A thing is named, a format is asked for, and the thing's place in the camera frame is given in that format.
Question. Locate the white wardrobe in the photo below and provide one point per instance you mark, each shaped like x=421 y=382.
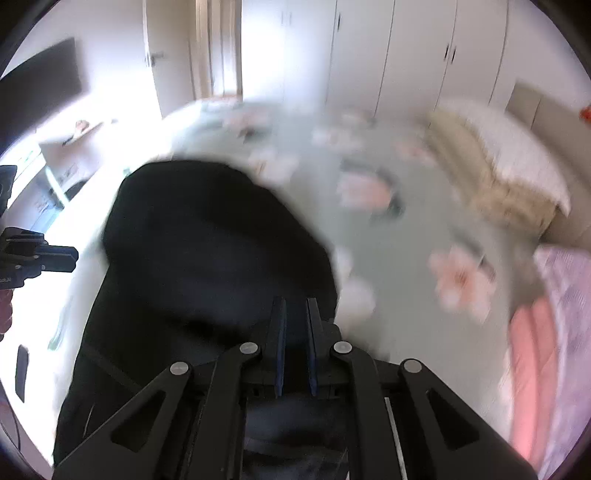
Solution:
x=397 y=59

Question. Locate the red plush toy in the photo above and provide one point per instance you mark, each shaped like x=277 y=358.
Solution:
x=585 y=113

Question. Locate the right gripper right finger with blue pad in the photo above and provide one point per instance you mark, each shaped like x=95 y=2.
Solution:
x=402 y=421

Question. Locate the folded beige quilt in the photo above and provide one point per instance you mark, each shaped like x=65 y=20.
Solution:
x=462 y=156

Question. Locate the white blue desk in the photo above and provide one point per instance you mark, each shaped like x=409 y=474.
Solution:
x=55 y=171

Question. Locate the folded pink purple quilt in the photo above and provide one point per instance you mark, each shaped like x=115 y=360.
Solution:
x=549 y=353

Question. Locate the beige upholstered headboard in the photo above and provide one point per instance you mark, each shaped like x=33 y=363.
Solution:
x=568 y=138

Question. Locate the floral green bedspread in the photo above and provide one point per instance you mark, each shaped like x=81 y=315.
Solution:
x=416 y=274

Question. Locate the black hooded jacket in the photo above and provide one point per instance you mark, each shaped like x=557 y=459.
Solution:
x=197 y=254

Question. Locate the person left hand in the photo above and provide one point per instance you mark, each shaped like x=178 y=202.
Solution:
x=6 y=311

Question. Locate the black wall television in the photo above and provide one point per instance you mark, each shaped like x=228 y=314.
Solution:
x=37 y=89

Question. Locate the white floral pillow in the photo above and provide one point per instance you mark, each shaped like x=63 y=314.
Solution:
x=514 y=154

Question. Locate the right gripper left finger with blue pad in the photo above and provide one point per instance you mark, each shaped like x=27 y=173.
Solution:
x=189 y=422

